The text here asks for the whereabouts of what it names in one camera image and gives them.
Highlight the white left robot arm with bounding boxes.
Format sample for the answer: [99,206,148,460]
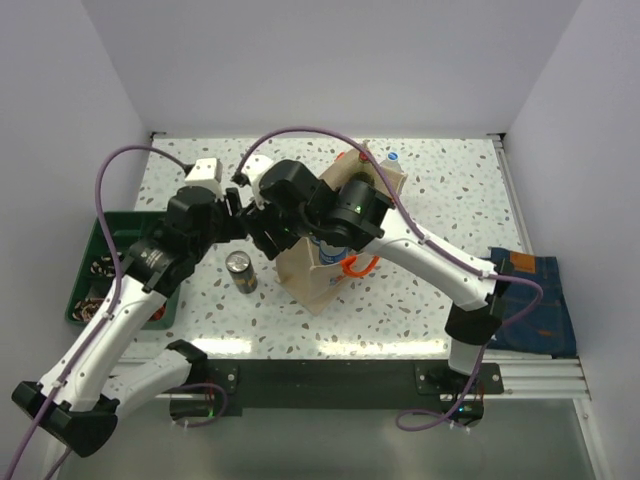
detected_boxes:
[12,187,246,458]

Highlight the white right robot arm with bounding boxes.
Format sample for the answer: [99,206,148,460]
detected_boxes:
[234,152,504,393]

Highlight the green compartment tray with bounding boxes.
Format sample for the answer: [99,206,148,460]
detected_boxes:
[65,211,164,327]

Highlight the beige canvas bag orange handles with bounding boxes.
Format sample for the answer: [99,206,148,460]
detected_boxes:
[275,148,407,315]

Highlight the dark blue denim cloth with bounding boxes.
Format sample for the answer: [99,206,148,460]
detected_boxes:
[489,247,578,358]

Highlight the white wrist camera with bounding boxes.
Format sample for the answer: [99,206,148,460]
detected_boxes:
[185,157,223,197]
[232,154,275,210]

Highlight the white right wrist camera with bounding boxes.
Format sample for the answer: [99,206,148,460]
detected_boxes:
[232,154,275,210]

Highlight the black pink coiled cord lower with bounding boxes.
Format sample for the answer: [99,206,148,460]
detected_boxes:
[72,298,106,322]

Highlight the clear water bottle behind bag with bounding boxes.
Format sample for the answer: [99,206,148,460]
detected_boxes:
[381,152,404,175]

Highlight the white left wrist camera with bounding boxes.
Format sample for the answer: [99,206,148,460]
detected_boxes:
[185,157,223,197]

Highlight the blue label water bottle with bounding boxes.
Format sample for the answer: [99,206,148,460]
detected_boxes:
[311,237,349,265]

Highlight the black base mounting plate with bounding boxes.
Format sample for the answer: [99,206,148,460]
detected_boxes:
[169,359,504,422]

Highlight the black gold drink can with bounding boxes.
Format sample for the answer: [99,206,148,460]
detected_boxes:
[225,250,257,294]

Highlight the black white coiled cord upper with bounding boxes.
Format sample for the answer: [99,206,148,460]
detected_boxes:
[89,254,116,277]

